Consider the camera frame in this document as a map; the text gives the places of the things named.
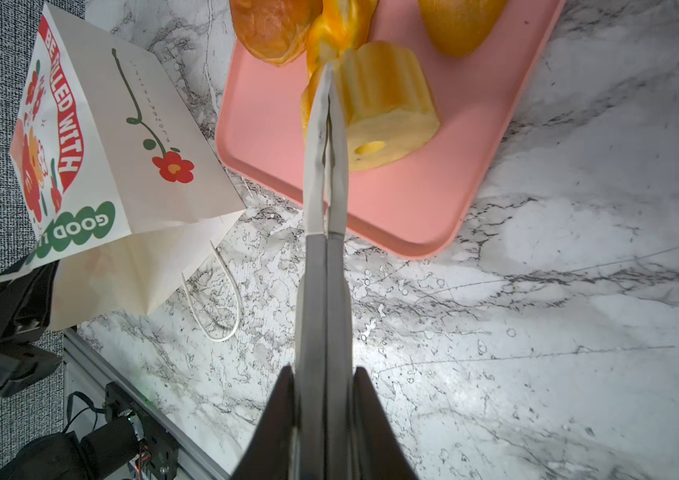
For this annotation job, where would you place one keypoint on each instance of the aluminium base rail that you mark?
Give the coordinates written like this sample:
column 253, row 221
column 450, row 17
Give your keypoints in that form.
column 166, row 451

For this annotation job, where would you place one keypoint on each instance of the yellow twisted fake bread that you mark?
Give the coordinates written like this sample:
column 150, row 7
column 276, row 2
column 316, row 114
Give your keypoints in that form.
column 342, row 25

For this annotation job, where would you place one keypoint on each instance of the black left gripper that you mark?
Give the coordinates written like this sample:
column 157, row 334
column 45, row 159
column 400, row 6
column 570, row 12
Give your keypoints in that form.
column 25, row 308

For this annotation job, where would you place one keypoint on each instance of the pink plastic tray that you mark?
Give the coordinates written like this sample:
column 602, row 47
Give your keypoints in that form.
column 414, row 206

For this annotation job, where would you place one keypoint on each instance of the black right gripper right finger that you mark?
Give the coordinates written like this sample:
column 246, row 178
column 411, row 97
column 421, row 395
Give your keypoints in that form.
column 376, row 450

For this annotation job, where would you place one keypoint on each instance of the long orange fake bread loaf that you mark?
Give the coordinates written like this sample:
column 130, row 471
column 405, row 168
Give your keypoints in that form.
column 458, row 27

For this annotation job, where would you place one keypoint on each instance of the white floral paper bag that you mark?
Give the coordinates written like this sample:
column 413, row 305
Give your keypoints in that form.
column 122, row 189

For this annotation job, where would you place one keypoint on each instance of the round brown fake bun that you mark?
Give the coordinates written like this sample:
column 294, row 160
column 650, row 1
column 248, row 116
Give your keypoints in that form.
column 274, row 31

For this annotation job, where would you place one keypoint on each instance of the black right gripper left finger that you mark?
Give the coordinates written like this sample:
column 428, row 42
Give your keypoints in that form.
column 268, row 455

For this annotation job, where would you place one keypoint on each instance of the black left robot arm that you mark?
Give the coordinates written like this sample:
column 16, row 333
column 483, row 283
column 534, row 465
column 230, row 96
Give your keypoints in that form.
column 97, row 432

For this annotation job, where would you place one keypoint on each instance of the small yellow fake bread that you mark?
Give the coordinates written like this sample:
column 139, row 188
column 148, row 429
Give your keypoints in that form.
column 386, row 101

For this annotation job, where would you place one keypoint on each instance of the metal tongs with white tips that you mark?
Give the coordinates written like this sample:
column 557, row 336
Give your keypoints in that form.
column 324, row 357

